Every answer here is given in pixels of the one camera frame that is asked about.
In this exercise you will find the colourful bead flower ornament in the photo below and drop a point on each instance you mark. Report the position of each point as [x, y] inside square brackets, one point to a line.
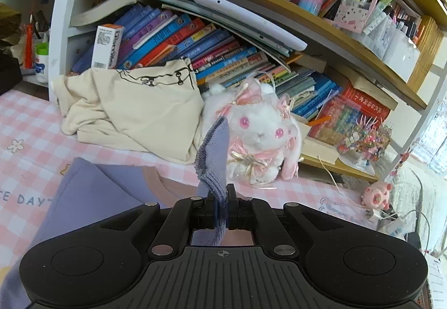
[366, 141]

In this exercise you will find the white and orange carton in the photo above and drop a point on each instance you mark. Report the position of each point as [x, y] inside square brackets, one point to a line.
[106, 47]

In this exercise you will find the white and pink bunny plush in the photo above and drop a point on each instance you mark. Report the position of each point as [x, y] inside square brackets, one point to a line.
[258, 134]

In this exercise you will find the pink patterned pen holder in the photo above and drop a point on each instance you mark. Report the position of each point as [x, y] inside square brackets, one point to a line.
[352, 17]

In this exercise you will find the purple and pink sweater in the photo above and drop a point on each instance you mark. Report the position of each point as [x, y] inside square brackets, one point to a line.
[97, 197]

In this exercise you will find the leaning grey paperback book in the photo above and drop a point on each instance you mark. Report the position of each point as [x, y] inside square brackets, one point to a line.
[108, 5]

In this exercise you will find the red tassel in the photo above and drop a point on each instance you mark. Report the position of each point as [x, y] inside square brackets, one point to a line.
[29, 40]

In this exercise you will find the thick beige book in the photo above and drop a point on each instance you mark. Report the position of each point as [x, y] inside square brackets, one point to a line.
[319, 151]

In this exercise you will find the bamboo box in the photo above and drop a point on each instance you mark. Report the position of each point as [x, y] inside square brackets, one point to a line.
[426, 50]

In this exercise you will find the white tablet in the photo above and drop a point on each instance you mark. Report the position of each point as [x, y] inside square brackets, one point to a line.
[251, 19]

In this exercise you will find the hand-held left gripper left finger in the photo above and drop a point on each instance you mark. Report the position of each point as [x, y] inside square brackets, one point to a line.
[211, 214]

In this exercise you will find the white jar with green lid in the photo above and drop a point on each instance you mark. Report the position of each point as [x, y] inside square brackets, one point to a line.
[42, 64]

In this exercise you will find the pink pig toy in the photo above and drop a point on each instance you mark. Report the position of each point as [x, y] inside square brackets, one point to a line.
[377, 195]

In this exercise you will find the pink checked cartoon table mat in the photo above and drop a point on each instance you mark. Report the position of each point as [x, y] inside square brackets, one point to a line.
[21, 162]

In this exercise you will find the large beige book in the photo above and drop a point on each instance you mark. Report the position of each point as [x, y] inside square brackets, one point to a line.
[366, 87]

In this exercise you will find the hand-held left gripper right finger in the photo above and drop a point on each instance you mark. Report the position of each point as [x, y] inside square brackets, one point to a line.
[231, 211]

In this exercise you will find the stack of red books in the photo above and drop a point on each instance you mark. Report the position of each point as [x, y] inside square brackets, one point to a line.
[352, 113]

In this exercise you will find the row of colourful books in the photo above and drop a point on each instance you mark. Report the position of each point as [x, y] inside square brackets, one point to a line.
[181, 43]

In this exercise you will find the white storage boxes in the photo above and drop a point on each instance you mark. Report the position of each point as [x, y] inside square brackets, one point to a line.
[394, 47]

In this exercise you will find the cream printed shirt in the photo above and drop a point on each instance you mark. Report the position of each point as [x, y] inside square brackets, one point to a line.
[139, 113]

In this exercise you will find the olive green cloth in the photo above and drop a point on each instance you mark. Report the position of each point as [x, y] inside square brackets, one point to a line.
[7, 20]

